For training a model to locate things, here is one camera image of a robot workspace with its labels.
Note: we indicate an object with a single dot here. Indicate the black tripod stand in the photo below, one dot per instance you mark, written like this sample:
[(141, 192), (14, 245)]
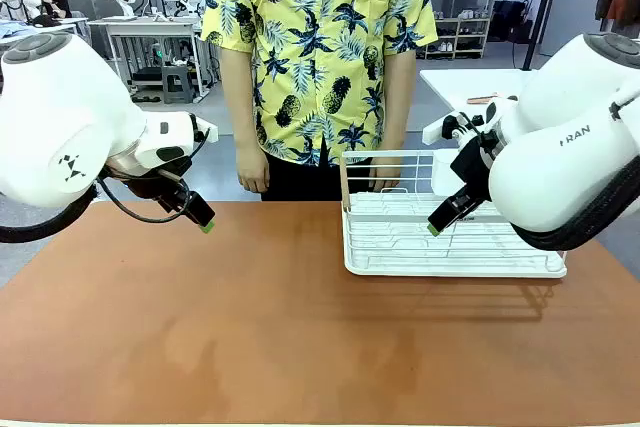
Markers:
[(542, 7)]

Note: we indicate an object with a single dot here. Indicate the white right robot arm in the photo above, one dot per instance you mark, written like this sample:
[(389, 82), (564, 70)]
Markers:
[(555, 167)]

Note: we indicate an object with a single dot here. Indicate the white shoe shelf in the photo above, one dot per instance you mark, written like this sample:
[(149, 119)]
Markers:
[(457, 39)]

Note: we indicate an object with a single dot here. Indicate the person's left hand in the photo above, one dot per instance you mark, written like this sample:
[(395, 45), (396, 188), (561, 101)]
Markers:
[(387, 178)]

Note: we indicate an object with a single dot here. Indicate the person's right forearm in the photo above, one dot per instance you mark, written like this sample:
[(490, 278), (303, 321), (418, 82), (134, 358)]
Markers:
[(240, 97)]

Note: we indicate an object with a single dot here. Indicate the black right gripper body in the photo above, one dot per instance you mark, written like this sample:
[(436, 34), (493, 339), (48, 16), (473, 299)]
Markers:
[(475, 167)]

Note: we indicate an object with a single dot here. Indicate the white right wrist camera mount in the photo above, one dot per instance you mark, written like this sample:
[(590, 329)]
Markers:
[(437, 129)]

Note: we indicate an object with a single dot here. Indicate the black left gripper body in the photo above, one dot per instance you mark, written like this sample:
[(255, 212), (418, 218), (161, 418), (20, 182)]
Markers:
[(167, 187)]

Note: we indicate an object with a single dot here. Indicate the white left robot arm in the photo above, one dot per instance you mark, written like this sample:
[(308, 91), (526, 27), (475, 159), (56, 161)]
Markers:
[(50, 112)]

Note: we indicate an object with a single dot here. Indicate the black bag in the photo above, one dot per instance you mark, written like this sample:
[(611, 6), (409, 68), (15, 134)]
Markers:
[(510, 19)]

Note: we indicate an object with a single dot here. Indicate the white desk with blue cloth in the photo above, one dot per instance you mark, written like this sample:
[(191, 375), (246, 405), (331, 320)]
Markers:
[(35, 27)]

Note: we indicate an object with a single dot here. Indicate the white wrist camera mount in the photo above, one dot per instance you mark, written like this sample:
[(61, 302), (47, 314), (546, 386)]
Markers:
[(437, 129), (207, 131)]

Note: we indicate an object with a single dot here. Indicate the white cutlery holder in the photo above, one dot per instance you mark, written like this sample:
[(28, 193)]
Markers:
[(442, 172)]

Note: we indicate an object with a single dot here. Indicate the person in yellow shirt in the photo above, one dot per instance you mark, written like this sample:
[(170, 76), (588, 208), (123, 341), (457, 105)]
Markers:
[(320, 47)]

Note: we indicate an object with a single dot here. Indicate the person's right hand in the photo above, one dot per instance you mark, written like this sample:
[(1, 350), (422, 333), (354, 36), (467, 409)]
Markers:
[(252, 169)]

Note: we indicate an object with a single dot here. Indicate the white background desk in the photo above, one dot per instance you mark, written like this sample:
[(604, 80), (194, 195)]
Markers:
[(150, 24)]

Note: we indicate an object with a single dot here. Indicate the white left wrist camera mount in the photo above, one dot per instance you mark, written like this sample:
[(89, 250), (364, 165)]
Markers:
[(207, 131)]

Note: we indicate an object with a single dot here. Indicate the white side table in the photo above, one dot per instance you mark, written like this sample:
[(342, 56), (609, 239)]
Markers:
[(470, 82)]

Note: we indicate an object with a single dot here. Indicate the grey plastic stool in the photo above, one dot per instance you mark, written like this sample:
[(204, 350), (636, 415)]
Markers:
[(177, 84)]

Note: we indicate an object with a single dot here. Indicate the black trousers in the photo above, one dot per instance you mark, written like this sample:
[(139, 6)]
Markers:
[(300, 182)]

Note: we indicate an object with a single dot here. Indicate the person's left forearm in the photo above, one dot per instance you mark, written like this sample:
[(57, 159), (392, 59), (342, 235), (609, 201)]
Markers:
[(399, 97)]

